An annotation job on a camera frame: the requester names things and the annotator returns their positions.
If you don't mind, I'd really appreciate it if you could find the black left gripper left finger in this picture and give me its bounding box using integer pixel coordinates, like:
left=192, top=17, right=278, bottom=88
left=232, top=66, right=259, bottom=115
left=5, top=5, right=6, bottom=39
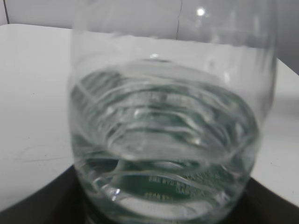
left=0, top=166, right=86, bottom=224

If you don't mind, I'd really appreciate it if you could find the clear water bottle green label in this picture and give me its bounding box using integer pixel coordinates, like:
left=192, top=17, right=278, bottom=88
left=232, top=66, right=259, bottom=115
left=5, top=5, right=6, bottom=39
left=68, top=0, right=277, bottom=224

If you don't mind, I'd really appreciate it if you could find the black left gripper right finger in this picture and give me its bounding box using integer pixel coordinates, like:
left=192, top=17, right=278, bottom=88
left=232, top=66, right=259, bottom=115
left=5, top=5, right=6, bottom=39
left=224, top=178, right=299, bottom=224

